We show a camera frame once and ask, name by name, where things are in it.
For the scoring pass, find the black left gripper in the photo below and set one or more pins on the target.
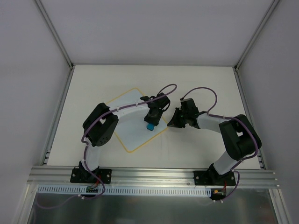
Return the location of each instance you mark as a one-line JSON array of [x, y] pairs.
[[152, 117]]

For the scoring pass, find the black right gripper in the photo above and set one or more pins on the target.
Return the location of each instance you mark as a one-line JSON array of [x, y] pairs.
[[178, 118]]

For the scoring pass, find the blue whiteboard eraser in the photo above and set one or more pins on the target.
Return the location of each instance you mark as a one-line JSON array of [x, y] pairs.
[[150, 127]]

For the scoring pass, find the yellow framed whiteboard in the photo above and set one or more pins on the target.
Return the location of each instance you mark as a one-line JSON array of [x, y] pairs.
[[131, 129]]

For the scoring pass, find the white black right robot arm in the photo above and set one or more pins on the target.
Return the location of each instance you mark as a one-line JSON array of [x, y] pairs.
[[239, 137]]

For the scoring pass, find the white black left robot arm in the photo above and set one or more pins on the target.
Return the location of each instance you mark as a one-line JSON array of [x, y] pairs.
[[99, 128]]

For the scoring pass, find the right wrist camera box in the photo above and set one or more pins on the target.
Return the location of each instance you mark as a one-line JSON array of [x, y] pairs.
[[188, 106]]

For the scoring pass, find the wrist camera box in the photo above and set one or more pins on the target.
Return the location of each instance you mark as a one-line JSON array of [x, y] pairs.
[[162, 103], [188, 106]]

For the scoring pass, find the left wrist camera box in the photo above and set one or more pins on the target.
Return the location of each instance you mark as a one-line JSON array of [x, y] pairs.
[[162, 103]]

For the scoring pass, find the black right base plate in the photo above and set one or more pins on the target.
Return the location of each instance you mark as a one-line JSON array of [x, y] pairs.
[[207, 178]]

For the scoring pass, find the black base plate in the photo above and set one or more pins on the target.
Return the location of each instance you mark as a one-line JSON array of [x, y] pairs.
[[80, 175], [207, 178]]

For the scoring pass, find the white slotted cable duct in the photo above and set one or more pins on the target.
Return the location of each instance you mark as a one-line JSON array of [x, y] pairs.
[[126, 191]]

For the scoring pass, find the right table edge rail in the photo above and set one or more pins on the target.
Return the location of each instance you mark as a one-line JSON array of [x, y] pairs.
[[248, 114]]

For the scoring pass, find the table edge rail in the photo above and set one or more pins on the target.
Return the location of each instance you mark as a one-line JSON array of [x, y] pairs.
[[248, 114], [56, 118]]

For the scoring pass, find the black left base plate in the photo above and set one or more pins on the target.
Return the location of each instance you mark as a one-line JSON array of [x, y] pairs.
[[80, 175]]

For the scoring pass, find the right aluminium frame post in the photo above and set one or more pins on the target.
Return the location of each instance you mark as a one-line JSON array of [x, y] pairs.
[[268, 14]]

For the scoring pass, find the aluminium frame post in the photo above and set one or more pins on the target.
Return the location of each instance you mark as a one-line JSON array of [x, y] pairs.
[[268, 14], [45, 16]]

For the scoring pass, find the left table edge rail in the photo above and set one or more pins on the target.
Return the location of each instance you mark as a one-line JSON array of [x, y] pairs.
[[56, 118]]

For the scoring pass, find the aluminium mounting rail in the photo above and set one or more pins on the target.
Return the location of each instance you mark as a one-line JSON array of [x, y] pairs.
[[153, 177]]

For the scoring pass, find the left aluminium frame post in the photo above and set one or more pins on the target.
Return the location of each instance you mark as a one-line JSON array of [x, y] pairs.
[[45, 16]]

